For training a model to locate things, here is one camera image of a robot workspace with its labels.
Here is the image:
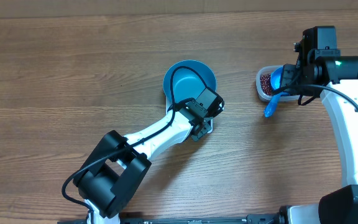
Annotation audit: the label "blue plastic scoop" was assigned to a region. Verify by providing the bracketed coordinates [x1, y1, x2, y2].
[264, 66, 283, 118]

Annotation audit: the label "blue bowl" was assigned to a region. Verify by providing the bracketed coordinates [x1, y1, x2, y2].
[163, 60, 217, 103]

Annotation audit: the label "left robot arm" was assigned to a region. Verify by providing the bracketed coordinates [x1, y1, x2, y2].
[73, 87, 224, 223]

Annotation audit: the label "white digital kitchen scale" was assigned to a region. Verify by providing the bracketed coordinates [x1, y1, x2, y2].
[165, 97, 213, 134]

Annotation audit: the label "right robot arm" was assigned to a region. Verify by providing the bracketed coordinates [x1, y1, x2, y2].
[274, 26, 358, 223]

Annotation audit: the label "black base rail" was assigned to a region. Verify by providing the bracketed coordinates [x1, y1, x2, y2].
[57, 213, 289, 224]

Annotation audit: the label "red beans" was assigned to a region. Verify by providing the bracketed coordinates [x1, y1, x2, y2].
[260, 73, 272, 96]

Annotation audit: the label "clear plastic container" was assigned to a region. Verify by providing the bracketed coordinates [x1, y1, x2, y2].
[255, 65, 301, 103]

